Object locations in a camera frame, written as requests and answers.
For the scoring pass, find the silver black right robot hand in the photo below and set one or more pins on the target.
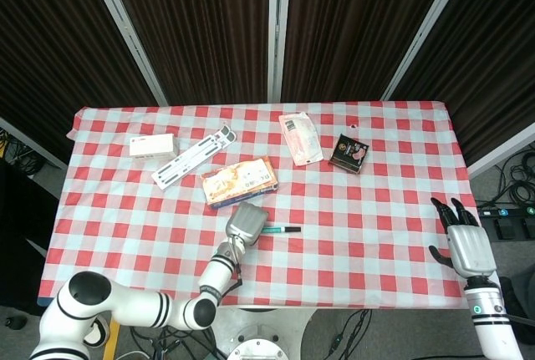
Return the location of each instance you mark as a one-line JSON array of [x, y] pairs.
[[470, 247]]

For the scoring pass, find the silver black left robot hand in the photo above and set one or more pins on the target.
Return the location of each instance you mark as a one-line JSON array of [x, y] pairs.
[[247, 222]]

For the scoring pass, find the green marker pen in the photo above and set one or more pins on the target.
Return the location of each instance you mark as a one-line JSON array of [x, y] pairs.
[[273, 230]]

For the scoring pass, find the black marker cap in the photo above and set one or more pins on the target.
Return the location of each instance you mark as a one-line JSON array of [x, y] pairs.
[[292, 229]]

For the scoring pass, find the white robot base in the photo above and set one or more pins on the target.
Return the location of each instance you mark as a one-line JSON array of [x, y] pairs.
[[263, 335]]

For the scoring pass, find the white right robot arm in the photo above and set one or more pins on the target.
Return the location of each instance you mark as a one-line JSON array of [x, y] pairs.
[[493, 318]]

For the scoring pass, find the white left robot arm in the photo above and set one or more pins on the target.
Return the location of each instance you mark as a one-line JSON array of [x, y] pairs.
[[125, 305]]

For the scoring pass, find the orange biscuit box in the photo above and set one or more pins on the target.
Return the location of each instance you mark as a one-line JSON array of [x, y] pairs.
[[238, 182]]

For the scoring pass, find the white folding laptop stand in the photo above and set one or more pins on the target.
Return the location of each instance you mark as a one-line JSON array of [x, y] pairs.
[[188, 161]]

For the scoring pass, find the red white checkered tablecloth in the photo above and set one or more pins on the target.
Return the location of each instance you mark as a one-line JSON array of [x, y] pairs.
[[334, 251]]

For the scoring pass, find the pink plastic packet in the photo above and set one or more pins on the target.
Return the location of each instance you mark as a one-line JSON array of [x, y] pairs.
[[301, 138]]

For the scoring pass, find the white cardboard box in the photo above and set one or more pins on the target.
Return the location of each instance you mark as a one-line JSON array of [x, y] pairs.
[[152, 147]]

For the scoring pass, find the black snack box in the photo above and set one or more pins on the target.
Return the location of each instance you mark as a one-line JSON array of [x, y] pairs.
[[349, 153]]

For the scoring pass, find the dark brown ribbed panel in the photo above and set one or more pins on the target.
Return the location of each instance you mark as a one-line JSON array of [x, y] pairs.
[[355, 30], [489, 51], [54, 42], [200, 30]]

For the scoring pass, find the white partition post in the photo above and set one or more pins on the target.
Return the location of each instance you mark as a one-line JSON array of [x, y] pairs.
[[501, 153], [278, 30], [422, 30], [129, 34], [33, 143]]

